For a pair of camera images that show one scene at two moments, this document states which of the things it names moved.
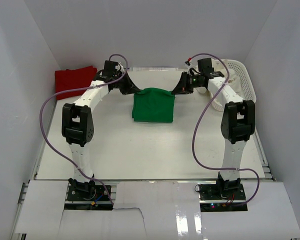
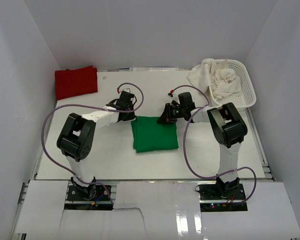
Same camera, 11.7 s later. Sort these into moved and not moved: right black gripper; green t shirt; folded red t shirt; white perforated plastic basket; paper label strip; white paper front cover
Moved: green t shirt; right black gripper
Not moved: white paper front cover; paper label strip; folded red t shirt; white perforated plastic basket
